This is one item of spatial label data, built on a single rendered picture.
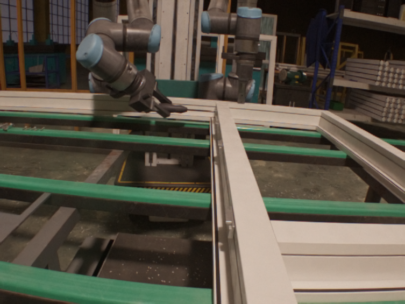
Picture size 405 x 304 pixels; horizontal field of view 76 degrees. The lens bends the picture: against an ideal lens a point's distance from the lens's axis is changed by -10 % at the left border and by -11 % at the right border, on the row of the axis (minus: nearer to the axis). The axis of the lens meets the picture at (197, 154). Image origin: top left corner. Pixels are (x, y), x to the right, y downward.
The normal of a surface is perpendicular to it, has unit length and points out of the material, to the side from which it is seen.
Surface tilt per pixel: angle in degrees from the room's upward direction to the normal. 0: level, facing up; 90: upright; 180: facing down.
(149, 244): 0
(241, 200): 0
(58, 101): 90
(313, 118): 90
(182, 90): 90
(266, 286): 0
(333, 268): 90
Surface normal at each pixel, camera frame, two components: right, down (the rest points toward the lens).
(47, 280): 0.07, -0.94
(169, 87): 0.11, 0.35
